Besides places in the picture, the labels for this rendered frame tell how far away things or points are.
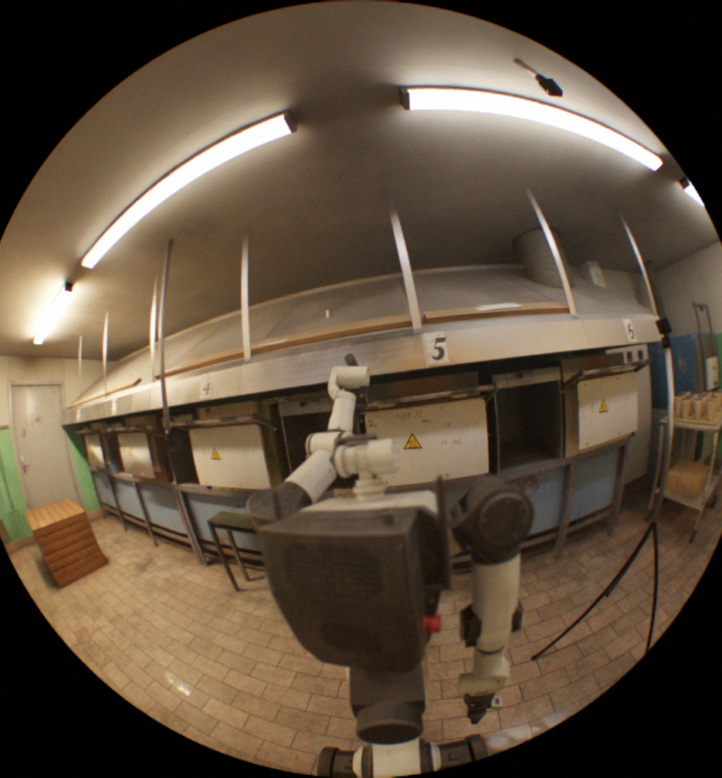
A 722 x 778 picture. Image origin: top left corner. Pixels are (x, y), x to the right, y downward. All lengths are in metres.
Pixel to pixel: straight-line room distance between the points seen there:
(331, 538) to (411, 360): 0.87
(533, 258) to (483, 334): 1.17
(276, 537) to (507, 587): 0.38
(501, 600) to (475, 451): 0.97
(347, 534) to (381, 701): 0.37
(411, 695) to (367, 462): 0.46
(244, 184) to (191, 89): 0.59
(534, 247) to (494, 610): 2.14
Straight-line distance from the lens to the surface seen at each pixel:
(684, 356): 3.20
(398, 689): 0.55
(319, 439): 0.71
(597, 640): 1.83
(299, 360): 1.18
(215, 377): 1.44
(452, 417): 1.28
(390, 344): 1.09
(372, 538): 0.29
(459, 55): 1.16
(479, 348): 1.13
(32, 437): 4.66
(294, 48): 1.06
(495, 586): 0.49
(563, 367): 1.70
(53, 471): 4.74
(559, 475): 1.90
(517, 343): 1.20
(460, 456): 1.34
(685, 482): 2.67
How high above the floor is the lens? 1.45
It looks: level
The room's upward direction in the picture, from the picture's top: 8 degrees counter-clockwise
